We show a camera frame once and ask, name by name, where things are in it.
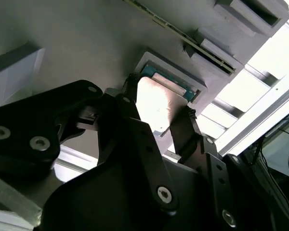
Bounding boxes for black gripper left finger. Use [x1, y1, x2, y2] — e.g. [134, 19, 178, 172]
[0, 73, 180, 218]

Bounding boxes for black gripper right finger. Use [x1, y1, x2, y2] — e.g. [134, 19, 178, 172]
[170, 107, 289, 231]

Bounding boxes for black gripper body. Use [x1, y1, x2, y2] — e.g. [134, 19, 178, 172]
[39, 155, 221, 231]

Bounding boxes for silver CPU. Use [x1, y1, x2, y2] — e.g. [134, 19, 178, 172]
[134, 64, 198, 138]

